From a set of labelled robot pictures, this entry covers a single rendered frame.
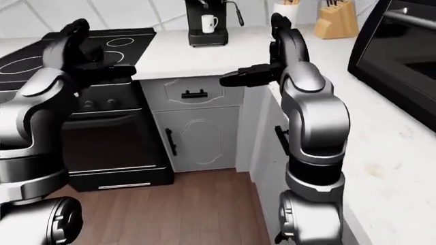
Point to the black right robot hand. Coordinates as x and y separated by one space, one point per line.
252 75

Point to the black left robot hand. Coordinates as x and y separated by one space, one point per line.
92 57

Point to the black coffee machine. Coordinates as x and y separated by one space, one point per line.
207 38

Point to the white cabinet drawer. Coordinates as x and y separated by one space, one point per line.
218 92

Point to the white mug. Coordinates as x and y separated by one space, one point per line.
208 24

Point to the white cabinet door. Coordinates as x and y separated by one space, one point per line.
269 143
201 137

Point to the white utensil holder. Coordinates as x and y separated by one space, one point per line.
286 11

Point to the black stove with oven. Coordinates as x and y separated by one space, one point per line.
112 143

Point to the wooden knife block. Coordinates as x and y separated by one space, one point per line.
337 23

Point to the black microwave oven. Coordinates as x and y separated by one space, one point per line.
391 58

